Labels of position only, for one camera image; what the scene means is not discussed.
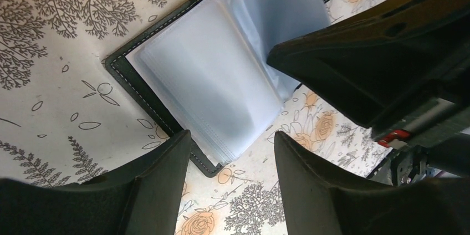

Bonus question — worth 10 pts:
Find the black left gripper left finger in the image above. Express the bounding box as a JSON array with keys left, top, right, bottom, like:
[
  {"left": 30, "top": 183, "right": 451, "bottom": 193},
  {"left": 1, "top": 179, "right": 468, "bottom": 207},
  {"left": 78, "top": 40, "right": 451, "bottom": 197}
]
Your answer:
[{"left": 1, "top": 130, "right": 192, "bottom": 234}]

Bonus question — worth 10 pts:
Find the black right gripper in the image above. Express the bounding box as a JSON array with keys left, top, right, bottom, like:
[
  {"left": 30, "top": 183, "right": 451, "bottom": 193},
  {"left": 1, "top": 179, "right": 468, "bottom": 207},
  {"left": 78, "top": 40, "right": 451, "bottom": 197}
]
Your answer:
[{"left": 268, "top": 0, "right": 469, "bottom": 178}]

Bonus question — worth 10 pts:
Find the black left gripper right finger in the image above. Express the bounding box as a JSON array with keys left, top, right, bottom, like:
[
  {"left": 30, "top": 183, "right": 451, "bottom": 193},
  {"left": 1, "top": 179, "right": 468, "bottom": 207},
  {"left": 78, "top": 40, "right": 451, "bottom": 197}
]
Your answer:
[{"left": 274, "top": 131, "right": 469, "bottom": 234}]

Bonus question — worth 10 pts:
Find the black leather card holder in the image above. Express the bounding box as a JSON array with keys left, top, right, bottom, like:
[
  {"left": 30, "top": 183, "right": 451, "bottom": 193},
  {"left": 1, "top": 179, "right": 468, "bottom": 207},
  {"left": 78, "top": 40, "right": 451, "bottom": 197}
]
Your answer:
[{"left": 105, "top": 0, "right": 331, "bottom": 177}]

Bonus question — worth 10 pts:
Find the floral patterned table mat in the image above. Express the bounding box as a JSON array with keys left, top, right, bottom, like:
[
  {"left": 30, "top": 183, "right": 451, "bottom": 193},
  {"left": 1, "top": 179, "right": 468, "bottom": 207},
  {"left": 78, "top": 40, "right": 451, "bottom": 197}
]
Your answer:
[{"left": 1, "top": 0, "right": 387, "bottom": 234}]

